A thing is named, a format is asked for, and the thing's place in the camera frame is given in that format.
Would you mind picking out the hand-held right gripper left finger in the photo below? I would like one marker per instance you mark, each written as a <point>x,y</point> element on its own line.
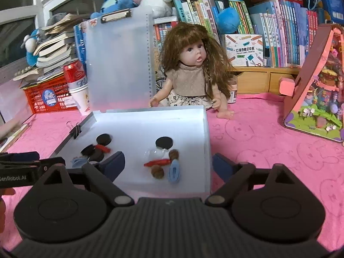
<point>114,164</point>

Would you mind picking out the black binder clip on case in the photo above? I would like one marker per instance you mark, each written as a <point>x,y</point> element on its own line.
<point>76,132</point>

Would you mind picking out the pink triangular toy house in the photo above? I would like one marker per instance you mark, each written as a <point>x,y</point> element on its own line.
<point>314,104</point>

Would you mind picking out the white label printer box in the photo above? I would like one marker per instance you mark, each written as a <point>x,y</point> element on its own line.
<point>243,51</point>

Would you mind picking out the row of blue pink books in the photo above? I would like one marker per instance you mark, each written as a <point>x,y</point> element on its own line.
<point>285,32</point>

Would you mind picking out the pile of worn books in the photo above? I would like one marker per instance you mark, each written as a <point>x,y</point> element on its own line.
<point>53,45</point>

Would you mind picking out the white paper cup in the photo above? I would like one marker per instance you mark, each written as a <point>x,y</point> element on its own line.
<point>80,99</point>

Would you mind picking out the red soda can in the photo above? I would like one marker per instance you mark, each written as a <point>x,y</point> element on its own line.
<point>75,74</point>

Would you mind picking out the brown haired doll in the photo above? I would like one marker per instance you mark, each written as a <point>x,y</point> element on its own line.
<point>188,80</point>

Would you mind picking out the person's left hand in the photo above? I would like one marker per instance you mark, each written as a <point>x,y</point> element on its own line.
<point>6,191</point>

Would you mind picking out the black round disc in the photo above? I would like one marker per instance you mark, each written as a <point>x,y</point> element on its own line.
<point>87,149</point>
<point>96,157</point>
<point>164,142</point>
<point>104,139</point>

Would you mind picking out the blue bear plush toy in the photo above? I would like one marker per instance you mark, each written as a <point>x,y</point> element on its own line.
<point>115,4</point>

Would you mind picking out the blue bear hair clip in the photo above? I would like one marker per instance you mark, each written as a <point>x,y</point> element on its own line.
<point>78,162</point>

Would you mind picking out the white clipboard storage case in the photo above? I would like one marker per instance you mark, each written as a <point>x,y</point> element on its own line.
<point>139,129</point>

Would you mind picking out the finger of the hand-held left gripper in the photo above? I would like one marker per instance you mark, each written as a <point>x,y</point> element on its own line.
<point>52,162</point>
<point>18,156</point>

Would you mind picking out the red basket with round sticker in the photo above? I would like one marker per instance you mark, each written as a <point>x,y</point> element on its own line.
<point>36,99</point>

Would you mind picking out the red toy carrot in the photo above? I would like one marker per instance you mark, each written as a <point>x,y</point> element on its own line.
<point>157,162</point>
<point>104,148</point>

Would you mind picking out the pink rabbit print blanket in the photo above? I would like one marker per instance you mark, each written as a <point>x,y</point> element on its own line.
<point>255,139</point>

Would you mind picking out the large blue white plush toy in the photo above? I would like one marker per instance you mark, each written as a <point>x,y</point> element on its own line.
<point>227,18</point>

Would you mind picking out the row of colourful books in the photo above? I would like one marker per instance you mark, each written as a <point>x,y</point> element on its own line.
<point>199,10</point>

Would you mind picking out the wooden drawer organizer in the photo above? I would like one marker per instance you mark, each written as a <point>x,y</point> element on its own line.
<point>255,82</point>

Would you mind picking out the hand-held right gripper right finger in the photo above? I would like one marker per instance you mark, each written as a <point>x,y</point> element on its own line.
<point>221,165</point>

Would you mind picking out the blue upright books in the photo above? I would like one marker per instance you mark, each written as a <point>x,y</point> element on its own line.
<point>80,43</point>

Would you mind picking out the blue toothed hair clip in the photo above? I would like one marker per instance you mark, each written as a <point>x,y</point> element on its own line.
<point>174,172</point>

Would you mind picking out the brown walnut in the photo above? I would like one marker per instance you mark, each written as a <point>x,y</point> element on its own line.
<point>158,172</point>
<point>174,154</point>

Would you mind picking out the small brown capped bottle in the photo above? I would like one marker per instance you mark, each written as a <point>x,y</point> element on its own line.
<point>232,92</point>

